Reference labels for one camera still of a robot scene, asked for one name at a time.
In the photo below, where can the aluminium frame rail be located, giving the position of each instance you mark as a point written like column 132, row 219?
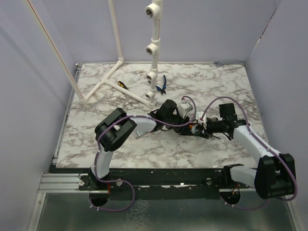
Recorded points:
column 56, row 180

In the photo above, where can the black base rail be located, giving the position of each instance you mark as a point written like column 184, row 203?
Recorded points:
column 157, row 184

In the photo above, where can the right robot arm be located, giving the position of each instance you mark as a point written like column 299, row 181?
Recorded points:
column 275, row 173

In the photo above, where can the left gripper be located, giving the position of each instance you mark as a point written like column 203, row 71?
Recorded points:
column 183, row 130

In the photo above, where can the yellow black screwdriver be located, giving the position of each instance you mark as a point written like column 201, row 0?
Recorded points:
column 121, row 84

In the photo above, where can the white pvc pipe frame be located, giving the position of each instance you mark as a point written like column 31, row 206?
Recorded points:
column 92, row 31

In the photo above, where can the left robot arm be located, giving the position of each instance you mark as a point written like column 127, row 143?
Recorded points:
column 115, row 129

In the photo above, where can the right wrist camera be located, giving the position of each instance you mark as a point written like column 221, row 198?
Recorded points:
column 201, row 118

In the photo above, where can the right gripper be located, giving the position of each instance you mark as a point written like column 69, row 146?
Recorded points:
column 205, row 131

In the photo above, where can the red white staple box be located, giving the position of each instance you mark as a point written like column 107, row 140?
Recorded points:
column 139, row 134

